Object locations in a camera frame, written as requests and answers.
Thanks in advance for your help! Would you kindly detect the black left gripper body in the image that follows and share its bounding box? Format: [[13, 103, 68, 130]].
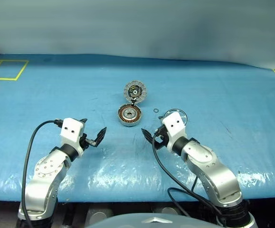
[[79, 133, 96, 151]]

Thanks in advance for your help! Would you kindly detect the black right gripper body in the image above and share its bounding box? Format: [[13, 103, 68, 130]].
[[154, 124, 173, 151]]

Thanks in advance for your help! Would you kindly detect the motor housing with copper windings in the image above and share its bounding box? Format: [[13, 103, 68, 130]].
[[116, 104, 143, 127]]

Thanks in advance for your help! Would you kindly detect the round silver motor rotor cover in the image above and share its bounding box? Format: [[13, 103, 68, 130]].
[[123, 80, 148, 105]]

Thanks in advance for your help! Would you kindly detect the blue plastic table cover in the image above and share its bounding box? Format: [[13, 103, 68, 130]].
[[0, 52, 275, 203]]

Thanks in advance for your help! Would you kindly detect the grey rounded shape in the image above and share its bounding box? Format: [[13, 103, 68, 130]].
[[151, 206, 184, 216], [86, 206, 113, 225]]

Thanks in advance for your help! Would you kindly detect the grey robot torso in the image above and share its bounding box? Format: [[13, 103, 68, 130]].
[[85, 211, 214, 228]]

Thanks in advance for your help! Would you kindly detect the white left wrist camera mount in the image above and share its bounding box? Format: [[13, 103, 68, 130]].
[[60, 117, 85, 158]]

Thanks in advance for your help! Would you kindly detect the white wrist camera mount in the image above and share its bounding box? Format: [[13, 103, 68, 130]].
[[60, 117, 85, 158], [161, 113, 188, 152]]

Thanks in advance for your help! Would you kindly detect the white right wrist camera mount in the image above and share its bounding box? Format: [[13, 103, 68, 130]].
[[161, 113, 188, 152]]

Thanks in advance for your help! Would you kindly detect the large thin dark ring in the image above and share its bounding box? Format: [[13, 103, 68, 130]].
[[164, 108, 188, 124]]

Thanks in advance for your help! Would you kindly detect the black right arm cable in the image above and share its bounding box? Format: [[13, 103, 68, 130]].
[[151, 134, 226, 226]]

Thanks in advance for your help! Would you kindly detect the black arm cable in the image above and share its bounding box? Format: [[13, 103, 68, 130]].
[[21, 119, 63, 223], [151, 134, 226, 226]]

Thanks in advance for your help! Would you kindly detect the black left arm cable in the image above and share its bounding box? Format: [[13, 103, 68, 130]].
[[21, 119, 63, 223]]

